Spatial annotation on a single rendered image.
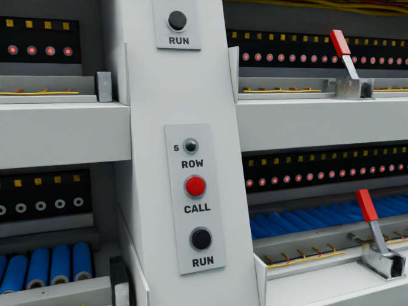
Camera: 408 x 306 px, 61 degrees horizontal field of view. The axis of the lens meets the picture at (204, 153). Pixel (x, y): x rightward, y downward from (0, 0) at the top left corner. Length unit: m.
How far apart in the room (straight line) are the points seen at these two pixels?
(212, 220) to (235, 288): 0.06
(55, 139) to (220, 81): 0.15
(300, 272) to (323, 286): 0.03
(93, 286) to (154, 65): 0.20
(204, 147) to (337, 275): 0.20
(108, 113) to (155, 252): 0.12
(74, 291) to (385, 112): 0.36
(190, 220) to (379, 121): 0.24
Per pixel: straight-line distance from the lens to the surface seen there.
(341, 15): 0.73
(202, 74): 0.31
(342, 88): 0.43
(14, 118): 0.29
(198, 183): 0.29
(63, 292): 0.33
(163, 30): 0.32
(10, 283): 0.37
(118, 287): 0.32
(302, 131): 0.36
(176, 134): 0.29
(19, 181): 0.44
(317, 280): 0.39
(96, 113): 0.29
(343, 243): 0.46
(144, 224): 0.28
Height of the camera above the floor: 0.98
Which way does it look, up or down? 7 degrees up
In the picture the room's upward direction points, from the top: 6 degrees counter-clockwise
